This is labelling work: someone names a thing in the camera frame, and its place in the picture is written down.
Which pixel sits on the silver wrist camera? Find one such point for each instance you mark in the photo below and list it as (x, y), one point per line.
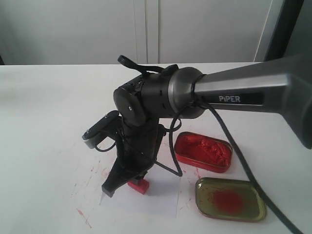
(105, 127)

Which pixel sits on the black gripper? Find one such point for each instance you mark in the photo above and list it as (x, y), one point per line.
(138, 154)

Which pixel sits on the white paper sheet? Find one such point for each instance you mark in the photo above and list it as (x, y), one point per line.
(160, 198)

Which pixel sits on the gold tin lid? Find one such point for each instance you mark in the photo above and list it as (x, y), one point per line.
(229, 199)

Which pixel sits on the dark vertical post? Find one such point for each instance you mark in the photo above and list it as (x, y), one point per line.
(283, 29)

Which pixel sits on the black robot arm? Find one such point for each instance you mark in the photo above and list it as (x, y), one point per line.
(282, 86)

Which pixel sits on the white cabinet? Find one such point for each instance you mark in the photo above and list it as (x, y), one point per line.
(146, 31)

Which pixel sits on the red stamp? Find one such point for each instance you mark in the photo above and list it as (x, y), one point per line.
(140, 185)

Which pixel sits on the red ink pad tin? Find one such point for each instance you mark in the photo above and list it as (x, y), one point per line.
(204, 152)

